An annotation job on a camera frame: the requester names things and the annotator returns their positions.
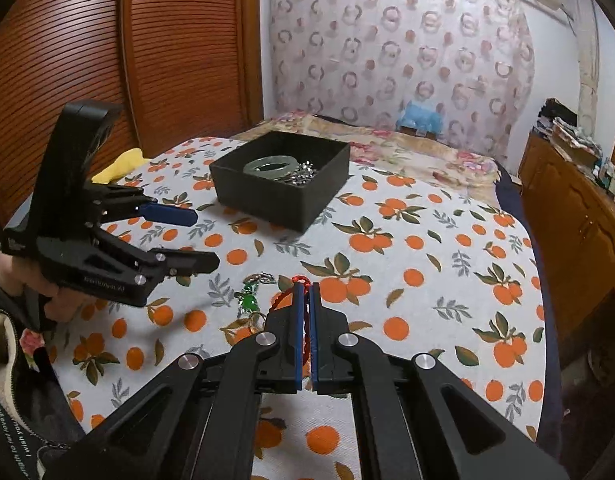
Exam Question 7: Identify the black square box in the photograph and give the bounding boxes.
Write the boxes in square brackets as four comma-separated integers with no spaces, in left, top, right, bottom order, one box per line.
[208,130,351,234]

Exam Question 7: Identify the pale green jade bangle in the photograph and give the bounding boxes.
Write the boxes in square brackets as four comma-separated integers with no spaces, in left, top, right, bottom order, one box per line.
[243,156,298,180]

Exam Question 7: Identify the person's left hand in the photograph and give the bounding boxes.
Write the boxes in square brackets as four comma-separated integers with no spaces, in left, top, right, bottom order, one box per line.
[0,252,97,323]

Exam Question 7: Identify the red braided cord bracelet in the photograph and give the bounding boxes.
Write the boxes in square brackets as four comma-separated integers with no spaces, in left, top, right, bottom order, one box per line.
[271,275,309,312]

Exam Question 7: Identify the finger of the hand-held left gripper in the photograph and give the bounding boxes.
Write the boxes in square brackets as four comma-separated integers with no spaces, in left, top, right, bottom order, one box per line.
[91,231,221,284]
[90,184,198,226]

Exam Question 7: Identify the wooden cabinet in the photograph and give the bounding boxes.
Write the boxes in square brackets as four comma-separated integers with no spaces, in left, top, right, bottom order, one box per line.
[516,130,615,323]

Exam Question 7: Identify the green pendant with chain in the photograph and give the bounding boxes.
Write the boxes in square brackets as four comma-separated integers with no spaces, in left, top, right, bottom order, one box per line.
[234,272,276,319]

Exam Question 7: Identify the stack of folded clothes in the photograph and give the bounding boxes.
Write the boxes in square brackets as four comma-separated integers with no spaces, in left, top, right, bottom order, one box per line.
[534,97,604,167]

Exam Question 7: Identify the row of cosmetic bottles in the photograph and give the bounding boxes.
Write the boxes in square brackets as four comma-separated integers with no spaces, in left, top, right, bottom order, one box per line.
[594,156,615,197]

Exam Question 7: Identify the person's black jacket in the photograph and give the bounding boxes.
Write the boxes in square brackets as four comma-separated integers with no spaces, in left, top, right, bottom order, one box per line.
[0,305,88,480]

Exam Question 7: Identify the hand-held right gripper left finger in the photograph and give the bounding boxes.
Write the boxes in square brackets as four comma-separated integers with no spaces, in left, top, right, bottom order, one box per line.
[47,282,308,480]

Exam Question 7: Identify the floral bedsheet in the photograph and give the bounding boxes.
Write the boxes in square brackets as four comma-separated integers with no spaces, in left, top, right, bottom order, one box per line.
[232,110,504,202]

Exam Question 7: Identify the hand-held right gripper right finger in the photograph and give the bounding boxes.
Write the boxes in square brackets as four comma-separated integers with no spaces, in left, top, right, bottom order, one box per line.
[310,282,571,480]

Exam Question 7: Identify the tied beige curtain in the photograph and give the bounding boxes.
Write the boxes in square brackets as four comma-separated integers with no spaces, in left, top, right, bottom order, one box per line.
[569,0,601,132]

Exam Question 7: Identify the blue plush toy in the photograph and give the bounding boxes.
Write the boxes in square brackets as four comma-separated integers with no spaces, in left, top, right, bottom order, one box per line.
[396,99,445,137]

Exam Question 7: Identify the circle pattern curtain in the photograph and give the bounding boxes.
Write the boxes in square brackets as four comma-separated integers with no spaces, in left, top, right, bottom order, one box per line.
[260,0,537,144]

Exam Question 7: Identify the yellow cloth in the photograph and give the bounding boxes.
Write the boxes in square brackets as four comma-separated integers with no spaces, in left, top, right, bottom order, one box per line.
[90,148,147,184]

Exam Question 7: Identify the brown louvered wardrobe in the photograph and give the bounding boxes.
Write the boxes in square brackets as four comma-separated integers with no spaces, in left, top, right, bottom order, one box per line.
[0,0,264,233]

